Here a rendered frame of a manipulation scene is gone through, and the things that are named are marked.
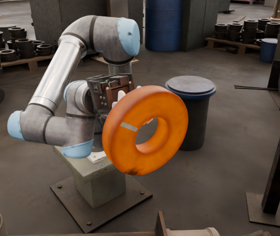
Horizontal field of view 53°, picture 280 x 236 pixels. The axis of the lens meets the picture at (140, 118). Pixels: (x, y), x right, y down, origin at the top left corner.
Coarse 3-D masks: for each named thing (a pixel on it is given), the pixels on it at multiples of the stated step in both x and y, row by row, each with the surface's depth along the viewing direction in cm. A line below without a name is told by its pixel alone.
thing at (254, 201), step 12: (276, 60) 120; (276, 72) 123; (276, 84) 125; (276, 96) 116; (276, 156) 125; (276, 168) 124; (276, 180) 127; (276, 192) 130; (252, 204) 142; (264, 204) 136; (276, 204) 133; (252, 216) 135; (264, 216) 135; (276, 216) 135
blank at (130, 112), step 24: (144, 96) 41; (168, 96) 43; (120, 120) 40; (144, 120) 43; (168, 120) 46; (120, 144) 42; (144, 144) 49; (168, 144) 48; (120, 168) 44; (144, 168) 47
